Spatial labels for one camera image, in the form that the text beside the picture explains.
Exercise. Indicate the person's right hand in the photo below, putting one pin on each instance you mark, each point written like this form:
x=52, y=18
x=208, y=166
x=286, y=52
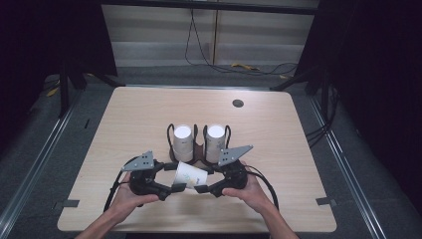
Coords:
x=252, y=195

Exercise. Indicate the person's left hand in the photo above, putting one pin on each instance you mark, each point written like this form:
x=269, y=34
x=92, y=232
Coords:
x=129, y=202

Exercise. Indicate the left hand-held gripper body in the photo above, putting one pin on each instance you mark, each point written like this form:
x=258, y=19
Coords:
x=142, y=176

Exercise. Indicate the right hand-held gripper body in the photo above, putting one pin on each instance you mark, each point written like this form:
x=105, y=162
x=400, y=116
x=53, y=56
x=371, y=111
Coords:
x=234, y=172

